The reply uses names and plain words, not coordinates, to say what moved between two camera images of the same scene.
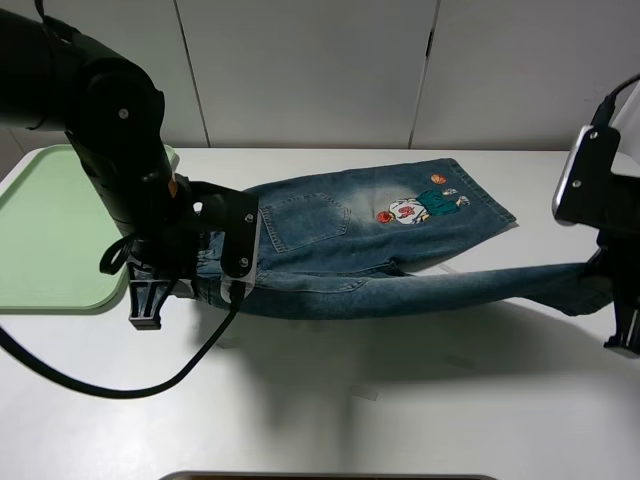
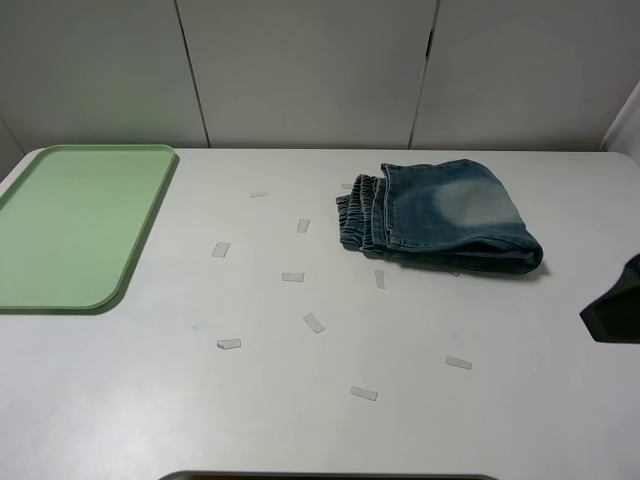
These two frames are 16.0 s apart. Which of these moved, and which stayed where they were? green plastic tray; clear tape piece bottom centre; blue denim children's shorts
Moved: blue denim children's shorts
Stayed: green plastic tray; clear tape piece bottom centre
